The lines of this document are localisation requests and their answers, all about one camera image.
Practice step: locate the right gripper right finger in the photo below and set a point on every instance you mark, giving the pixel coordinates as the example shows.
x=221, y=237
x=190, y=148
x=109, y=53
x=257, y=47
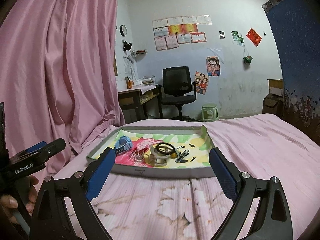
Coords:
x=272, y=219

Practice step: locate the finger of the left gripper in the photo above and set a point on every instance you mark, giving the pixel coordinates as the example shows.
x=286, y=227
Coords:
x=36, y=147

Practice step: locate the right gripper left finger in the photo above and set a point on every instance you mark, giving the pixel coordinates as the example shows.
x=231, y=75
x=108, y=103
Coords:
x=50, y=219

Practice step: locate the blue smart watch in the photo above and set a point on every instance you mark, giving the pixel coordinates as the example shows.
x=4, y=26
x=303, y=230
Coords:
x=123, y=145

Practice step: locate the beige smart watch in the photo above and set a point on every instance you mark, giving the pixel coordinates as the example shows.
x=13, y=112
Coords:
x=161, y=153

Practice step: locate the person's left hand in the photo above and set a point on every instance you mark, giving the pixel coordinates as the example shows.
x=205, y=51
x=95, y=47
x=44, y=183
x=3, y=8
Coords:
x=9, y=203

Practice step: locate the pink curtain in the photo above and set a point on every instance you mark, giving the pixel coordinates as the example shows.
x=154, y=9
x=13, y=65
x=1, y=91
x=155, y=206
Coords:
x=57, y=76

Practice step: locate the wooden desk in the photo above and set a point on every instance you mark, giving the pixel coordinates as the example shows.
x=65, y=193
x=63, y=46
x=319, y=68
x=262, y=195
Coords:
x=136, y=99

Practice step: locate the shallow cardboard tray box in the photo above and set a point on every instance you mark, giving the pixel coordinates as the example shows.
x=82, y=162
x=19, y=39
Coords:
x=192, y=144

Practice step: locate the green plastic stool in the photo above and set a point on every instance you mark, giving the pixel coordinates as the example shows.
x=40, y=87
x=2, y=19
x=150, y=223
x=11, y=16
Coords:
x=209, y=112

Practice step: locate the black office chair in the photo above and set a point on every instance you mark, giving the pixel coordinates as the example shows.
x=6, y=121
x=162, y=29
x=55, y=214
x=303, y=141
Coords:
x=181, y=90

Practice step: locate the cartoon family poster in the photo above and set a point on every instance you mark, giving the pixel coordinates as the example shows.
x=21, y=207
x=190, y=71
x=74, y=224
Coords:
x=202, y=82

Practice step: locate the green hanging ornament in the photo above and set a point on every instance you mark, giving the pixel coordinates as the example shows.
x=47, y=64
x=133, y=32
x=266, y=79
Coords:
x=247, y=57

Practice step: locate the cartoon character poster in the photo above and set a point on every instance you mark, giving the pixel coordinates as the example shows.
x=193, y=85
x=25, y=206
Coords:
x=213, y=66

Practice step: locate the red paper square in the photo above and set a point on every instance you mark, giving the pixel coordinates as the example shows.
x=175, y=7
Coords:
x=254, y=37

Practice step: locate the blue fabric wardrobe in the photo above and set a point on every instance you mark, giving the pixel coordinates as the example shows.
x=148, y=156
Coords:
x=295, y=26

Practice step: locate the round wall clock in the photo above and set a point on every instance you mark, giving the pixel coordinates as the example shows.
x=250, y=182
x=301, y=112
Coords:
x=123, y=30

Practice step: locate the wall certificates cluster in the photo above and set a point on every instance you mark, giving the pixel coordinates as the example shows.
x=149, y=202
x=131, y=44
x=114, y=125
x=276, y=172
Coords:
x=171, y=32

